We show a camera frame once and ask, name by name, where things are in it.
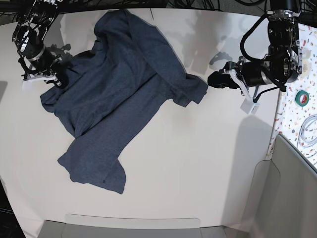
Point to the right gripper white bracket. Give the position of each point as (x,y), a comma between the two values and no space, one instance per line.
(46,68)

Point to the terrazzo patterned side table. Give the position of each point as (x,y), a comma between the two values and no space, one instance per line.
(299,124)

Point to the green tape roll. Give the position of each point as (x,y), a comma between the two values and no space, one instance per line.
(302,98)

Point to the grey chair at bottom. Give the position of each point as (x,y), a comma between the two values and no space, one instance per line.
(82,226)

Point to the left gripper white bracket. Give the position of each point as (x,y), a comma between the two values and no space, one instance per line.
(231,76)

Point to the dark blue t-shirt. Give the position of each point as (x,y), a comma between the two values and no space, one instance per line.
(114,90)

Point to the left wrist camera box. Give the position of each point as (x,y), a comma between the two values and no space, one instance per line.
(249,107)

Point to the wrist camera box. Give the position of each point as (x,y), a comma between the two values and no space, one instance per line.
(249,107)
(27,85)

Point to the clear tape roll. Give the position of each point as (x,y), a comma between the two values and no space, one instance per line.
(306,63)

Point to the grey chair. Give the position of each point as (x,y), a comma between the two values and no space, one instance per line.
(282,201)
(82,226)

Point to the grey chair at right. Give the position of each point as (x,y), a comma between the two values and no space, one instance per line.
(282,201)

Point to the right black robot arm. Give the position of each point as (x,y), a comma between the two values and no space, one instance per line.
(34,21)

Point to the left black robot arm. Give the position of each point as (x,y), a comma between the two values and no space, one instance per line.
(281,65)

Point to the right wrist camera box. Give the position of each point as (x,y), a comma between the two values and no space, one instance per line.
(27,85)

